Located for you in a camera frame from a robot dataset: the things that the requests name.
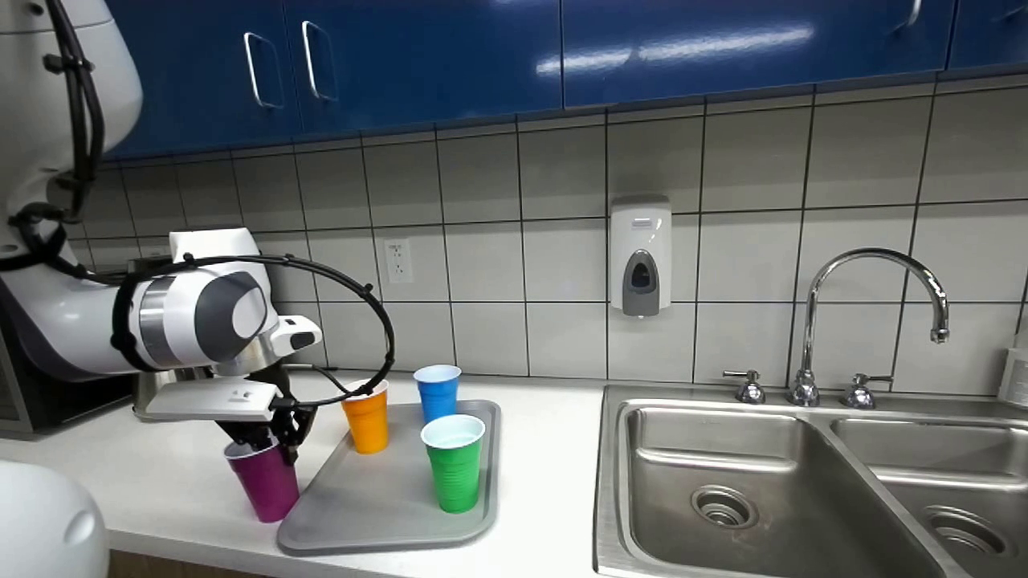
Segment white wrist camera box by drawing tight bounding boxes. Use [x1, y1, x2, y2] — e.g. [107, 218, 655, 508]
[134, 380, 276, 421]

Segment white soap dispenser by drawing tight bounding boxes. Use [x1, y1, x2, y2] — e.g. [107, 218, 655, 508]
[606, 201, 674, 317]

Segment green plastic cup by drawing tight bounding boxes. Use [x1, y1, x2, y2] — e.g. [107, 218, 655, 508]
[422, 413, 485, 513]

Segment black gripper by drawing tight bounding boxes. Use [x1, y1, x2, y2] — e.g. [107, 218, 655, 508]
[220, 391, 315, 465]

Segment orange plastic cup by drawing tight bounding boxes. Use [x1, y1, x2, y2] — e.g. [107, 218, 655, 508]
[343, 391, 389, 456]

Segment grey plastic tray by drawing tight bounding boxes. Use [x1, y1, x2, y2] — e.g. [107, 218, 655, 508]
[276, 399, 503, 554]

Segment blue upper cabinets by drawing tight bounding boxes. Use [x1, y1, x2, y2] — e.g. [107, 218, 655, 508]
[109, 0, 1028, 158]

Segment purple plastic cup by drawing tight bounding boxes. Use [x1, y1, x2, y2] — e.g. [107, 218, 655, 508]
[224, 443, 299, 523]

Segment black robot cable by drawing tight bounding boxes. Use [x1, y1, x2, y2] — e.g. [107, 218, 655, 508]
[0, 0, 399, 411]

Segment blue plastic cup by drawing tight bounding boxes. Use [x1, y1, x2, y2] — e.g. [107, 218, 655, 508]
[414, 365, 462, 421]

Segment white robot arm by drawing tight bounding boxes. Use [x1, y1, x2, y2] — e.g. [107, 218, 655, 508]
[0, 0, 319, 456]

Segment stainless steel double sink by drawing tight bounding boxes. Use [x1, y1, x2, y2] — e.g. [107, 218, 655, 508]
[594, 389, 1028, 578]

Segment white wall outlet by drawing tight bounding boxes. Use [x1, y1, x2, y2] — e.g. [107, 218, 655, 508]
[382, 238, 414, 283]

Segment chrome sink faucet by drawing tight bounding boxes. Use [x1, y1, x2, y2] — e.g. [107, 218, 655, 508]
[722, 245, 956, 411]

